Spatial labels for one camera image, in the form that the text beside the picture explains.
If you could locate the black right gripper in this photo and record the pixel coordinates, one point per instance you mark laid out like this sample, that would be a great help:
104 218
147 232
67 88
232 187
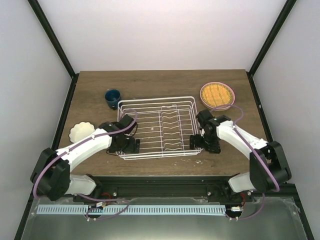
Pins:
215 149

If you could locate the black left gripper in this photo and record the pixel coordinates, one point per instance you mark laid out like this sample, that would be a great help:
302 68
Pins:
130 149

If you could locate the white wire dish rack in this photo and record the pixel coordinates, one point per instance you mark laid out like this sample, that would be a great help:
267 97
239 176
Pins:
164 126

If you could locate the yellow woven bamboo tray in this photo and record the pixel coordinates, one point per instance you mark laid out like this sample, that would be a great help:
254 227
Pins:
216 94

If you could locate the dark blue ceramic mug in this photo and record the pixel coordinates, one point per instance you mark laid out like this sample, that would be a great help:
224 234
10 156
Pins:
112 98

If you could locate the white scalloped bowl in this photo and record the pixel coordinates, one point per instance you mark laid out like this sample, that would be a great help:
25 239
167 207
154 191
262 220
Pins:
80 131

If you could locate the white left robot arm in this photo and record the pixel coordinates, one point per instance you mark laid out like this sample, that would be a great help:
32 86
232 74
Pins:
52 175

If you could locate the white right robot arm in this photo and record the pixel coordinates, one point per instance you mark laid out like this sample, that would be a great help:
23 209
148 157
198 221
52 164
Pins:
268 166

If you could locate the pink plate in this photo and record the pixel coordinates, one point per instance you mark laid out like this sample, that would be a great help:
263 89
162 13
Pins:
221 107

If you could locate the light blue slotted strip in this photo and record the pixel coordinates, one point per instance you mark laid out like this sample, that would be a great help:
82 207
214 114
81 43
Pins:
72 209

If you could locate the black aluminium frame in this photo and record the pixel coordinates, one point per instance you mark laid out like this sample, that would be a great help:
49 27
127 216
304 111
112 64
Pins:
163 184

